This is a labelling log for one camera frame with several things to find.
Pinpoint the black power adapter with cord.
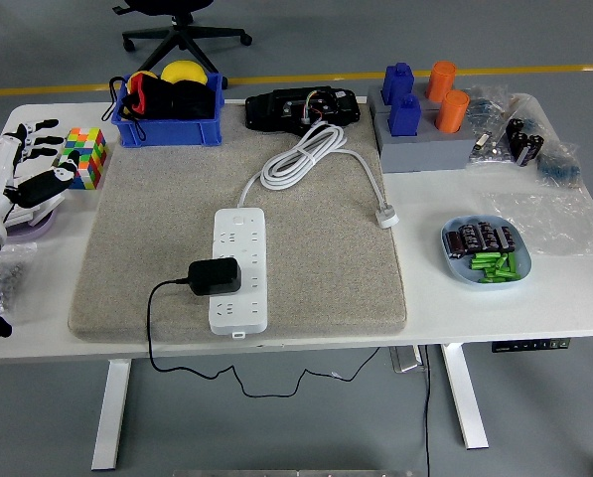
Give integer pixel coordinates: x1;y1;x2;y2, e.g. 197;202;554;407
145;256;382;398

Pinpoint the white power strip with cable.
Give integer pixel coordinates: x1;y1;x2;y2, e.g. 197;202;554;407
209;121;401;340

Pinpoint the clear bag of screws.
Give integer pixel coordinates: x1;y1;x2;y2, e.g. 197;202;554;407
0;241;38;319

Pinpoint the colourful puzzle cube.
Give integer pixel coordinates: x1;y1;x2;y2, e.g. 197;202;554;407
57;127;109;191

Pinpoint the grey-brown mat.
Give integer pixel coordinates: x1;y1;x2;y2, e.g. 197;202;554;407
67;101;409;344

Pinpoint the black pouch with red lining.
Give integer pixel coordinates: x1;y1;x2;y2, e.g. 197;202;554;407
107;74;173;143

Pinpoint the blue plastic bin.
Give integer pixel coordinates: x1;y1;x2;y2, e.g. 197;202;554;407
111;73;226;149

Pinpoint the black fabric bundle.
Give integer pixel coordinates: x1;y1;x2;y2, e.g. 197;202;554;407
169;81;218;120

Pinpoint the large yellow ball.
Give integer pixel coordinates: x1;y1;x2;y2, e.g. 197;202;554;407
160;60;209;86

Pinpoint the black office chair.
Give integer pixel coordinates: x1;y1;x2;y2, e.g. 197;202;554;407
112;0;253;76

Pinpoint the white table leg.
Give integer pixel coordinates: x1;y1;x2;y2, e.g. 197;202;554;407
440;343;490;451
90;358;132;472

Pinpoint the small grey block holder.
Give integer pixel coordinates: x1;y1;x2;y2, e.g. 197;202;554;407
367;82;439;120

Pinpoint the blue plastic block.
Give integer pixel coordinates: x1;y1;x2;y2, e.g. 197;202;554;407
388;93;422;138
380;62;415;106

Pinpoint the large grey block holder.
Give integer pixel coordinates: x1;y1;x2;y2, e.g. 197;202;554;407
377;109;478;174

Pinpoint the metal box under table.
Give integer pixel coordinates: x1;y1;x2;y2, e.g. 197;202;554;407
388;346;425;374

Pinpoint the orange plastic cylinder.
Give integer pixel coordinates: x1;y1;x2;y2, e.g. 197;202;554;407
434;88;471;133
424;60;458;103

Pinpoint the light blue plate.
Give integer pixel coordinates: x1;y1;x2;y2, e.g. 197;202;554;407
440;214;532;288

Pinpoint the clear bag of metal parts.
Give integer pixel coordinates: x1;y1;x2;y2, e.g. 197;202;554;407
467;129;514;165

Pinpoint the clear bag of small parts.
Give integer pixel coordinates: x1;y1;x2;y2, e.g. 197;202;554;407
462;83;511;133

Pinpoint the clear bag of black capacitors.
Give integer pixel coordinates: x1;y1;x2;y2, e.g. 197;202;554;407
504;93;548;168

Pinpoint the empty clear plastic bag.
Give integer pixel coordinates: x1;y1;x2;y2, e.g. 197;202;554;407
479;188;593;257

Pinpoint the black desk control panel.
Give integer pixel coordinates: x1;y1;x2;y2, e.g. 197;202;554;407
491;338;573;354

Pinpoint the clear bag of blue resistors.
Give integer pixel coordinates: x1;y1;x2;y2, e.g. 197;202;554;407
534;141;583;189

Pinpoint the white wall socket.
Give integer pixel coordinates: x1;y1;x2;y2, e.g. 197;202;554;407
7;197;67;229

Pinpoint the black electronic device with wires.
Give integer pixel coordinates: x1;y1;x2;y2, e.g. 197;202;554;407
244;85;362;135

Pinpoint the thin black hanging cable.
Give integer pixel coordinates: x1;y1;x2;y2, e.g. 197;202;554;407
422;345;432;477

